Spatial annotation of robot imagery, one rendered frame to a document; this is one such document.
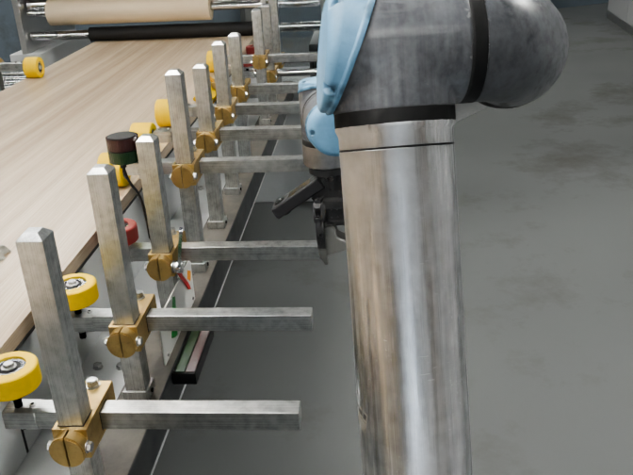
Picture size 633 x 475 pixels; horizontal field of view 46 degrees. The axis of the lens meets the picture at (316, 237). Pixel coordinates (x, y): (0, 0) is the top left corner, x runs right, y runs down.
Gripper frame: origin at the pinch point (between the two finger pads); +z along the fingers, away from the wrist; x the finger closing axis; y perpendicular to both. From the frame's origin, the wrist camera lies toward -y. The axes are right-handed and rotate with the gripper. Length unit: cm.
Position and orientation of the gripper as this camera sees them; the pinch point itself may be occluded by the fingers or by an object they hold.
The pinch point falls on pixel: (322, 257)
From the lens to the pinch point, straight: 151.5
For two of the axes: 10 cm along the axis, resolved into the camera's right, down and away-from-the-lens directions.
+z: 0.6, 9.1, 4.1
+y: 10.0, -0.3, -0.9
